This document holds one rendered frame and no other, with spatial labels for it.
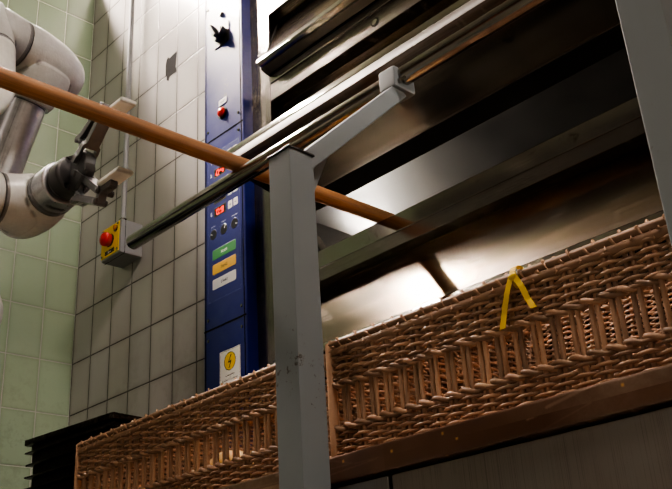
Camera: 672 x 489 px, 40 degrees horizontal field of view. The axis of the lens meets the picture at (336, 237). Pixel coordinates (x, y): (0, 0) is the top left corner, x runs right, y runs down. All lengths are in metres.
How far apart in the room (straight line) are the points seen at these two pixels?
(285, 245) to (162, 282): 1.39
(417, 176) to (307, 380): 1.09
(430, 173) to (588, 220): 0.58
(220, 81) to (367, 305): 0.86
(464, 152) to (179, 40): 1.10
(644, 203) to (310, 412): 0.70
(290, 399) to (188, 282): 1.35
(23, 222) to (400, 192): 0.83
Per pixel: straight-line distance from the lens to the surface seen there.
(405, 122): 1.92
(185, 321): 2.34
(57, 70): 2.32
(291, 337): 1.05
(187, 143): 1.60
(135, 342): 2.52
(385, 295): 1.82
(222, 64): 2.48
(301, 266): 1.08
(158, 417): 1.42
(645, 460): 0.82
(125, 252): 2.56
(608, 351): 0.91
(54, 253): 2.88
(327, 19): 2.18
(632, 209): 1.52
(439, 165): 2.03
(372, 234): 1.88
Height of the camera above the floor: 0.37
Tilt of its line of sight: 25 degrees up
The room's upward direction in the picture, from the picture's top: 4 degrees counter-clockwise
